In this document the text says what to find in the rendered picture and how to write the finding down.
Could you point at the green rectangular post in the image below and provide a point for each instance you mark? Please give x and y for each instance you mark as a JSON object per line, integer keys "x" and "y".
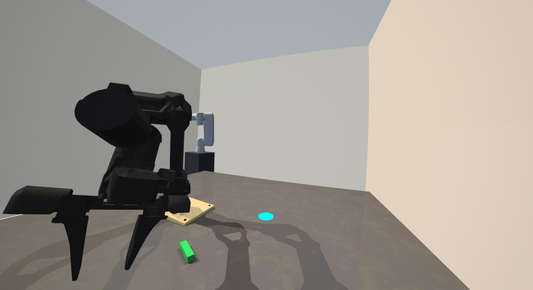
{"x": 187, "y": 251}

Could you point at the cyan circle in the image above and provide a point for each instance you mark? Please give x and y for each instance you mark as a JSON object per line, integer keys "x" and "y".
{"x": 265, "y": 216}

